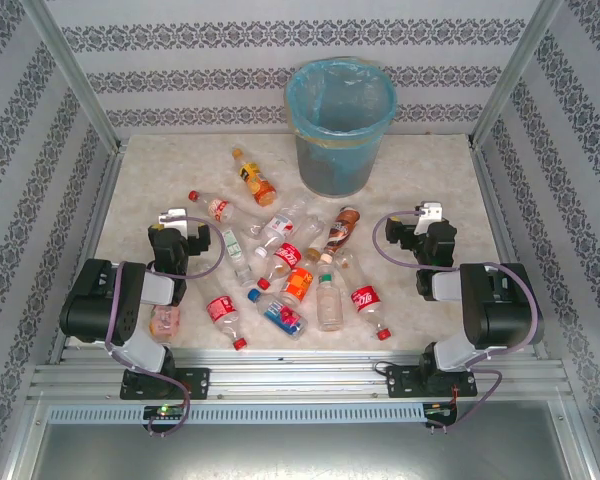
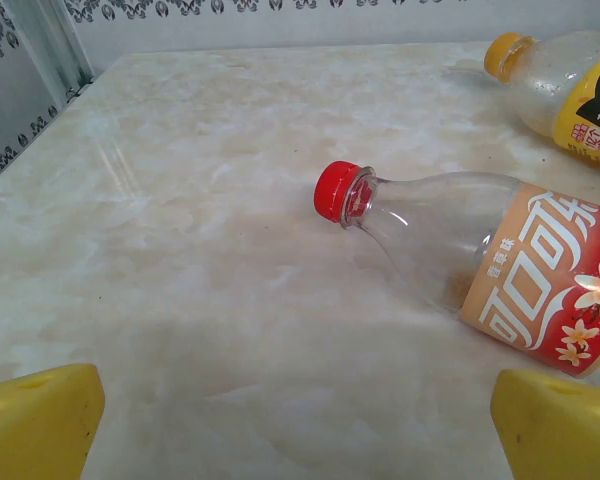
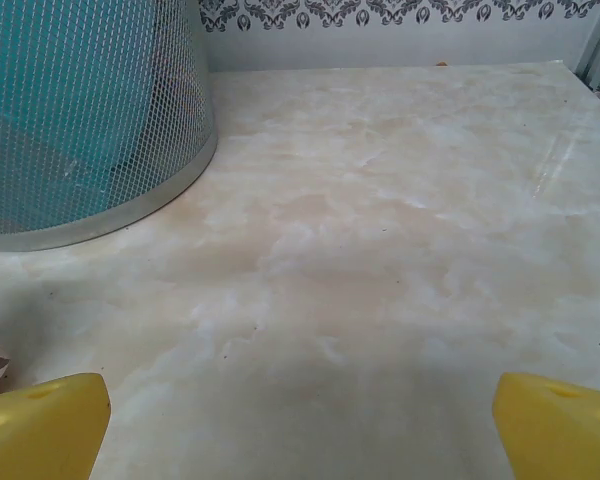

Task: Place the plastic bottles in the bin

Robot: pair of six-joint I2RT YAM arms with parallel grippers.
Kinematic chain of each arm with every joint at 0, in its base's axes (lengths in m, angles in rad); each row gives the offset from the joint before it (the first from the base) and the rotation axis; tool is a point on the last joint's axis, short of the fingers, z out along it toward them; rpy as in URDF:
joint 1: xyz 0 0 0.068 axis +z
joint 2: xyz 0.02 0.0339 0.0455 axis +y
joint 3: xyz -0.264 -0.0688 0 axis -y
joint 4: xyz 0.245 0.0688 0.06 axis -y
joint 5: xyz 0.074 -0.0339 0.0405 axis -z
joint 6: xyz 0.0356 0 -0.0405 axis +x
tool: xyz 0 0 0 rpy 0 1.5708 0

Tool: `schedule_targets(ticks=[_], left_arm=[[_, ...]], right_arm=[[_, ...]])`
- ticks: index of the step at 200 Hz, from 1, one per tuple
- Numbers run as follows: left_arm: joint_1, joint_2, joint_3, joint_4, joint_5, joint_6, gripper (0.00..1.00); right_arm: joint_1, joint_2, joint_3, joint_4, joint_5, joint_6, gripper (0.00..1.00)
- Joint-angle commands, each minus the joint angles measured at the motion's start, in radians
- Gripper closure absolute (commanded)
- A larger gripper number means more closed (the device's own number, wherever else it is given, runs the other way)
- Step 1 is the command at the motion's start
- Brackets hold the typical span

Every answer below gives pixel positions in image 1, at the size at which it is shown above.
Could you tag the brown chocolate drink bottle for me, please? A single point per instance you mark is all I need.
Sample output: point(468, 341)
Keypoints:
point(341, 232)

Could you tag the pink squat bottle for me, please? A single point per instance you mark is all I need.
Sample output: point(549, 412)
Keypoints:
point(165, 322)

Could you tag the orange juice bottle yellow cap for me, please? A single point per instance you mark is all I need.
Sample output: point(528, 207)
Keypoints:
point(257, 182)

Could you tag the clear bottle white red label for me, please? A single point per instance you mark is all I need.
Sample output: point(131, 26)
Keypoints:
point(279, 226)

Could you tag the clear unlabelled bottle tan cap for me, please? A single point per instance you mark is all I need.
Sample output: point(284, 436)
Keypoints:
point(312, 232)

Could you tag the clear bottle green cap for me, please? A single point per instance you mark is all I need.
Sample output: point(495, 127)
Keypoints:
point(328, 300)

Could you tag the blue pink label bottle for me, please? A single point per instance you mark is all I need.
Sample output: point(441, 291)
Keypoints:
point(280, 312)

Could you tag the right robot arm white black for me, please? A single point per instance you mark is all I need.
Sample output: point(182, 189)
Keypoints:
point(505, 310)

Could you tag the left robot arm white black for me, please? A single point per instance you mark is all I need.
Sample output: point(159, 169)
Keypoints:
point(100, 300)

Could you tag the grey mesh waste bin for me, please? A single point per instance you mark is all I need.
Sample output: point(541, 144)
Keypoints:
point(330, 175)

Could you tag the blue plastic bin liner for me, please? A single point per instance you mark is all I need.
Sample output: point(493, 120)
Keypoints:
point(305, 105)

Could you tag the small circuit board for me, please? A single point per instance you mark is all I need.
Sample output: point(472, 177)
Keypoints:
point(165, 411)
point(440, 410)

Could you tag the grey steel sheet panel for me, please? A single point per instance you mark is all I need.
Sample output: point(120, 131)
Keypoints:
point(300, 455)

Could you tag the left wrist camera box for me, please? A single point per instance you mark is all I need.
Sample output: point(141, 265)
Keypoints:
point(175, 219)

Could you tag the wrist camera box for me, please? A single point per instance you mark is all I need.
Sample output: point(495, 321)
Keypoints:
point(432, 215)
point(175, 219)

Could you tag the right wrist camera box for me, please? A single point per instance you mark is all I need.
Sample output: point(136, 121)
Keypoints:
point(432, 215)

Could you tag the aluminium side rail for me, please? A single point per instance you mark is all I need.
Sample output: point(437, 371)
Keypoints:
point(487, 180)
point(102, 200)

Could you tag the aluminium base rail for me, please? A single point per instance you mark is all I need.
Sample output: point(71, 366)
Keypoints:
point(290, 375)

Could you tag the aluminium frame post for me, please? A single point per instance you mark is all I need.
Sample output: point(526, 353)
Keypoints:
point(79, 80)
point(508, 80)

